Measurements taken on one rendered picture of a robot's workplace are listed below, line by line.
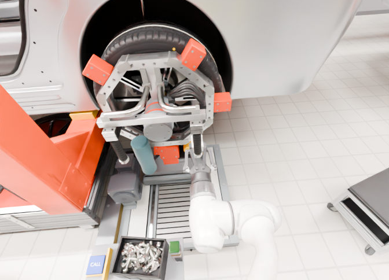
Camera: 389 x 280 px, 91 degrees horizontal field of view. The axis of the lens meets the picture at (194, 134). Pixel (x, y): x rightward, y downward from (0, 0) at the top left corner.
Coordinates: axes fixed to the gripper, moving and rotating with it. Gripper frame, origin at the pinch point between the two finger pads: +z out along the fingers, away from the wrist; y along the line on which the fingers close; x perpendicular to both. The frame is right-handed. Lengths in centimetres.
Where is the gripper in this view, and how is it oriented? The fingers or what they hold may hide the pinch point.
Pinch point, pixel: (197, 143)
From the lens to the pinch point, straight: 83.8
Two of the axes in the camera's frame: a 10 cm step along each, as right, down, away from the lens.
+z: -0.7, -7.3, 6.8
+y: 10.0, -0.8, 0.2
